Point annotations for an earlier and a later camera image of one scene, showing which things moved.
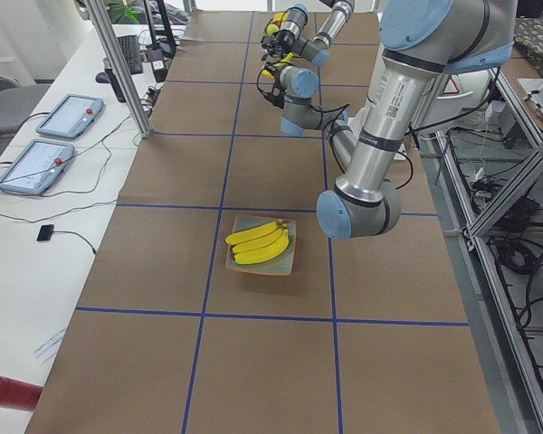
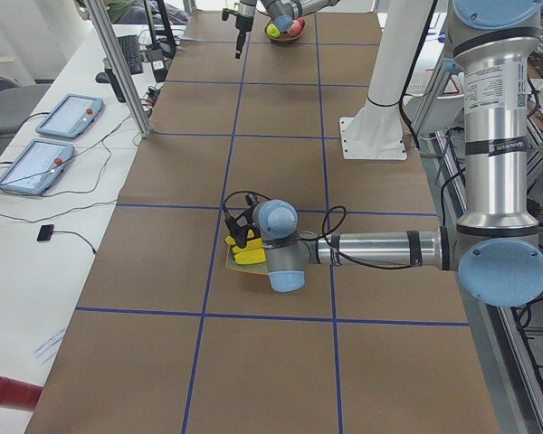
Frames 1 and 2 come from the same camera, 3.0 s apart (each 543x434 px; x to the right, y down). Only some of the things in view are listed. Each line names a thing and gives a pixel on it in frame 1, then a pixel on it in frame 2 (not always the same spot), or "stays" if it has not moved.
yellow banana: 265,253 stays
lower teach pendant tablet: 37,167 stays
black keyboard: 131,50 stays
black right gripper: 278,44 → 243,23
